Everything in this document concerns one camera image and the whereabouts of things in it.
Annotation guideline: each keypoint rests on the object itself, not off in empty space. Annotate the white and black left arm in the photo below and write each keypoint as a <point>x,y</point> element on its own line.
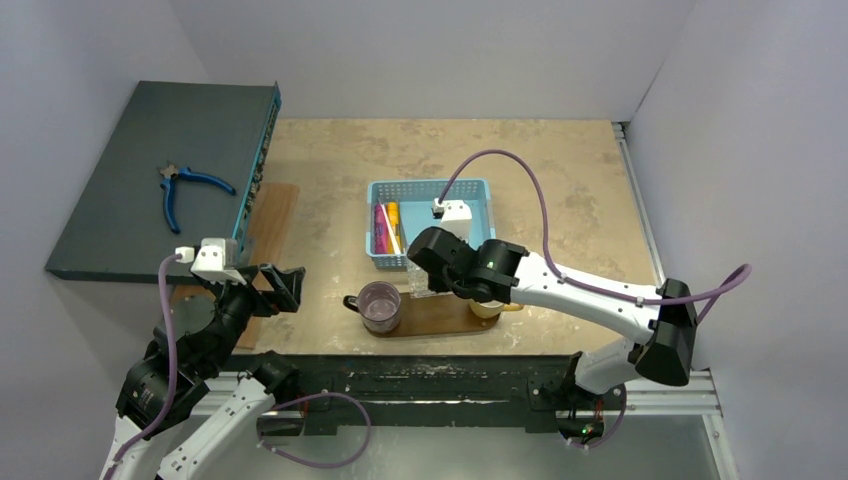
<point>191,345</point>

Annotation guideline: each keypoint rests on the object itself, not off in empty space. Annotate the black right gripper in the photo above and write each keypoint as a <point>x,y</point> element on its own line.
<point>428,248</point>

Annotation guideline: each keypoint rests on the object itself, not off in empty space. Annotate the clear textured glass dish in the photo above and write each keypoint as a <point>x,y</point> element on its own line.
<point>418,282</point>

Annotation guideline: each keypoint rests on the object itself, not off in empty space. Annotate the yellow toothpaste tube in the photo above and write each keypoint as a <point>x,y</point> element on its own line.
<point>392,211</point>

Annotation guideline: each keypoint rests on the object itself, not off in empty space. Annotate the light wooden board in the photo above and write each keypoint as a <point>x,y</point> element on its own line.
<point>269,224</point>

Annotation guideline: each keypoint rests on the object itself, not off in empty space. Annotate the white toothbrush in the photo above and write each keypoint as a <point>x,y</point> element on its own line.
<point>391,232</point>

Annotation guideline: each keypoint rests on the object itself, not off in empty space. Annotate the dark grey box blue edge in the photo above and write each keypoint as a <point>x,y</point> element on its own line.
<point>184,163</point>

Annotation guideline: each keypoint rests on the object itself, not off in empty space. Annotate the yellow ceramic mug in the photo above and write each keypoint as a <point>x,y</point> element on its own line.
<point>487,310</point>

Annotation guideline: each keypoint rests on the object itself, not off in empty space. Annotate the aluminium extrusion rail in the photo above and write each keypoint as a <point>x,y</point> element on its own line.
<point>698,398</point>

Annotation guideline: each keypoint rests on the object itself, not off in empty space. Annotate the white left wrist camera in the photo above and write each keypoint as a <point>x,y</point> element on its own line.
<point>214,260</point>

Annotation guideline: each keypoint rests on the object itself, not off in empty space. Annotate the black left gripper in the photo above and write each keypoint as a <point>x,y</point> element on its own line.
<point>286,284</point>

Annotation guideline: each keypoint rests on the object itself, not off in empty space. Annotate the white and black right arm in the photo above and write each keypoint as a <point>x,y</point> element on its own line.
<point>657,327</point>

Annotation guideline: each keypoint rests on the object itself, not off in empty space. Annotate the purple mug with black handle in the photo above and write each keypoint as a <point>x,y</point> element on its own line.
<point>378,303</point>

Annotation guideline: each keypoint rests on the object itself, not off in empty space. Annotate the pink toothpaste tube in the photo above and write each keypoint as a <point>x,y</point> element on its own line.
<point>382,241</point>

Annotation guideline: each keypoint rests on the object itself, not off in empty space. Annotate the light blue perforated plastic basket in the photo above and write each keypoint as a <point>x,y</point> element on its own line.
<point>415,198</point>

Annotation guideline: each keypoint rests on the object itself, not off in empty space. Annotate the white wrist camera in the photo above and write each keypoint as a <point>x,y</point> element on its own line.
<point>214,260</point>
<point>454,216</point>

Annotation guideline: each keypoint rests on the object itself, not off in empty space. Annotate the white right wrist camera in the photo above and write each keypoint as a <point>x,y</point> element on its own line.
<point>454,216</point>

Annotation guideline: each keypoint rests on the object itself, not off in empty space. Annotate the dark wooden oval tray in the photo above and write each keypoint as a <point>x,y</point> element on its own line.
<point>440,315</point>

